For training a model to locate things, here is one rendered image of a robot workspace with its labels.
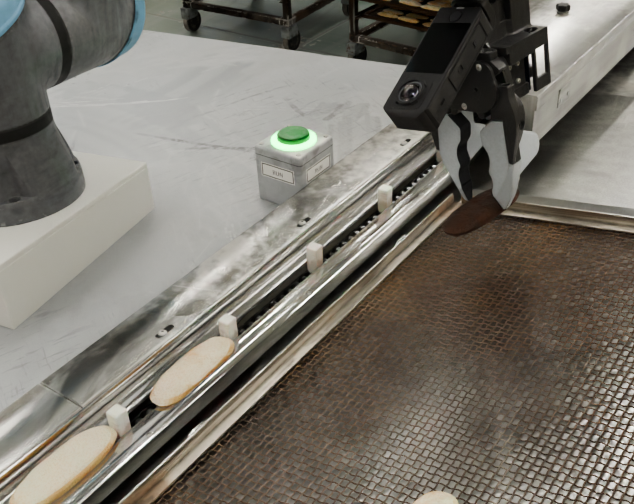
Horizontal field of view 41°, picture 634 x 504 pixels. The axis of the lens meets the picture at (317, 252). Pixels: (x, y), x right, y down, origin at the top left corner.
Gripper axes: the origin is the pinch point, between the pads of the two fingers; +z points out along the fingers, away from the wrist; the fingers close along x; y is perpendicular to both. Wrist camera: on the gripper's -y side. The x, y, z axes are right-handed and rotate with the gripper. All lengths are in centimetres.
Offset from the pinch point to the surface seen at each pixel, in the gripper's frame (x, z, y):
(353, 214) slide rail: 19.6, 7.2, 1.2
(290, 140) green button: 29.3, -0.1, 2.1
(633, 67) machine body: 21, 13, 67
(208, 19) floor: 298, 49, 176
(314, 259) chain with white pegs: 15.5, 6.7, -8.8
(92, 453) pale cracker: 9.5, 6.7, -39.2
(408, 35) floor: 211, 67, 219
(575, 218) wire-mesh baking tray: -4.8, 5.3, 7.9
